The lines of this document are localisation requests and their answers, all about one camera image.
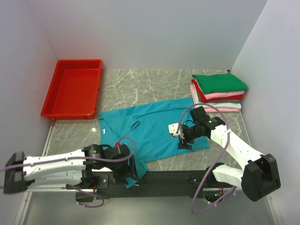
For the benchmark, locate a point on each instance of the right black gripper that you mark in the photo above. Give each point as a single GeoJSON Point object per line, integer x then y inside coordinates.
{"type": "Point", "coordinates": [185, 137]}

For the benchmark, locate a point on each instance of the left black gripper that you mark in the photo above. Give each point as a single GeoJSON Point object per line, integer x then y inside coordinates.
{"type": "Point", "coordinates": [132, 167]}

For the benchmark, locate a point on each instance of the teal t shirt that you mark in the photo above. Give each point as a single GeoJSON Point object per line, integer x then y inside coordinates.
{"type": "Point", "coordinates": [147, 125]}

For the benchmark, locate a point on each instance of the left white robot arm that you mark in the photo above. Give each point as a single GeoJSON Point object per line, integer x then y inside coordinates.
{"type": "Point", "coordinates": [74, 168]}

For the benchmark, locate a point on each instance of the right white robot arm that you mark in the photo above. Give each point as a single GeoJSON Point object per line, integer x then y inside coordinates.
{"type": "Point", "coordinates": [258, 175]}

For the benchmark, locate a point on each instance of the black base beam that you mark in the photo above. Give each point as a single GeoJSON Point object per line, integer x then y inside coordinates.
{"type": "Point", "coordinates": [152, 184]}

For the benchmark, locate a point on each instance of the white folded t shirt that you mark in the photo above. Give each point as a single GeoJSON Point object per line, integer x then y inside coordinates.
{"type": "Point", "coordinates": [196, 100]}

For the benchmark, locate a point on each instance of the light pink bottom t shirt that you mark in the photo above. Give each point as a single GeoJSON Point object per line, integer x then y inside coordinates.
{"type": "Point", "coordinates": [223, 107]}

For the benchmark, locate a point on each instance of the red folded t shirt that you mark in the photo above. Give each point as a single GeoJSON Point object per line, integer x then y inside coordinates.
{"type": "Point", "coordinates": [195, 83]}

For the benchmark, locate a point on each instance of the grey folded t shirt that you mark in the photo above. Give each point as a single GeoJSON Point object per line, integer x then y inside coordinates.
{"type": "Point", "coordinates": [235, 101]}

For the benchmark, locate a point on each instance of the green folded t shirt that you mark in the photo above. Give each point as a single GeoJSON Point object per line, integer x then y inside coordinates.
{"type": "Point", "coordinates": [220, 83]}

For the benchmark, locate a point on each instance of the red plastic bin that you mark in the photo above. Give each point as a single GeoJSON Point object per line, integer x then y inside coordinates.
{"type": "Point", "coordinates": [73, 90]}

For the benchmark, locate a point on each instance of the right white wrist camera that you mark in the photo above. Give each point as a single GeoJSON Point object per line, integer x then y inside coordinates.
{"type": "Point", "coordinates": [175, 130]}

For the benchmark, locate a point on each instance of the aluminium frame rail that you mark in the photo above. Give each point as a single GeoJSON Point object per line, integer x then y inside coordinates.
{"type": "Point", "coordinates": [20, 216]}

